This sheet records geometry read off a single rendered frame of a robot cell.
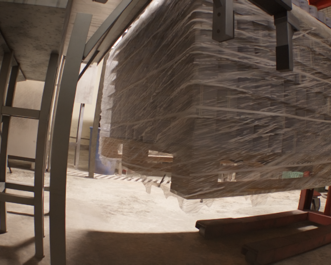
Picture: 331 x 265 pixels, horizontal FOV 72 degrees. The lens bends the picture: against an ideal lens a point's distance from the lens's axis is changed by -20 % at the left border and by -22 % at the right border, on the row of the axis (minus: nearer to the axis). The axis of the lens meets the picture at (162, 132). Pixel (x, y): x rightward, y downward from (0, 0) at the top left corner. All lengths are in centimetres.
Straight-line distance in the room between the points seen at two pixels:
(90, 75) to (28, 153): 133
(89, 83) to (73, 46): 303
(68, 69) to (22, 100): 272
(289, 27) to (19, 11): 60
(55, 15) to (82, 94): 297
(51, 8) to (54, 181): 40
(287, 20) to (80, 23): 45
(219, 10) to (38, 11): 48
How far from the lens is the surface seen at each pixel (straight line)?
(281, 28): 44
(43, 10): 68
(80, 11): 126
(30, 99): 330
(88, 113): 896
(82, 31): 64
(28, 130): 329
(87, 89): 364
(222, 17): 33
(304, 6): 118
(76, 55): 62
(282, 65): 42
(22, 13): 73
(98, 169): 378
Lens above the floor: 53
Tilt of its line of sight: 2 degrees up
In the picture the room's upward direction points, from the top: 7 degrees clockwise
